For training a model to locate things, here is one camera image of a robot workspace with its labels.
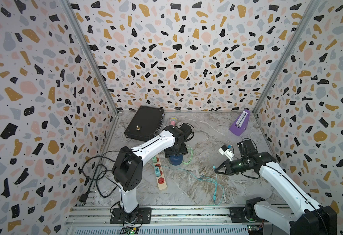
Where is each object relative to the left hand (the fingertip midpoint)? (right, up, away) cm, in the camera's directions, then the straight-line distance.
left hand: (181, 153), depth 85 cm
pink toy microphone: (-6, +21, +27) cm, 35 cm away
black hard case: (-24, +17, +14) cm, 33 cm away
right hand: (+18, -7, -11) cm, 22 cm away
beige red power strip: (-12, -15, -2) cm, 19 cm away
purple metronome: (+42, +18, +17) cm, 48 cm away
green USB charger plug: (-16, -4, +2) cm, 16 cm away
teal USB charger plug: (-13, -9, -4) cm, 17 cm away
